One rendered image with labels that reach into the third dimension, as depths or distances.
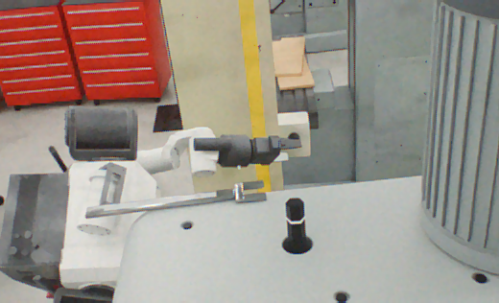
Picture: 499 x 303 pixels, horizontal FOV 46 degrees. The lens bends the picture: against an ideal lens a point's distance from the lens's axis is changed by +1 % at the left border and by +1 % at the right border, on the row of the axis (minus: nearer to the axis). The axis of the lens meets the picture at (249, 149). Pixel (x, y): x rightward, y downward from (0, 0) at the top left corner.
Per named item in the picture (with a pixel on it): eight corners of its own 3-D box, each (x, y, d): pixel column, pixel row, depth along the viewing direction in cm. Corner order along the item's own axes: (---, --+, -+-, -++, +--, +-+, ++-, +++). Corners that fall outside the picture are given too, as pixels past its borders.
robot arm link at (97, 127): (72, 160, 135) (76, 139, 123) (72, 124, 137) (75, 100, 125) (124, 160, 139) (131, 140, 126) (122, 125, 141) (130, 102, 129)
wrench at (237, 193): (83, 224, 77) (83, 219, 77) (88, 206, 80) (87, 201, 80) (267, 200, 78) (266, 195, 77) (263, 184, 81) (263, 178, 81)
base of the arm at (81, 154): (64, 166, 133) (66, 162, 122) (64, 110, 134) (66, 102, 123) (130, 166, 138) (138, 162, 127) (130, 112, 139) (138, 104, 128)
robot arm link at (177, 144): (219, 163, 153) (172, 173, 157) (216, 131, 156) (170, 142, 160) (210, 156, 147) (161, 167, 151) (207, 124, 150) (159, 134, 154)
